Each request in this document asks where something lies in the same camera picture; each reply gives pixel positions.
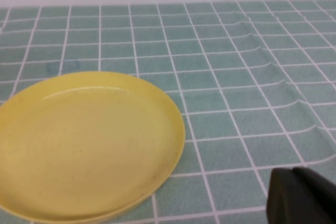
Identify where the green white-checked tablecloth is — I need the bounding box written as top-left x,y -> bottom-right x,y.
0,0 -> 336,224

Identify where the yellow round plastic plate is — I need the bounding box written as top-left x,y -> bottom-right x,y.
0,71 -> 186,222

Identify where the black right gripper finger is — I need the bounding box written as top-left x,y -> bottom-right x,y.
266,166 -> 336,224

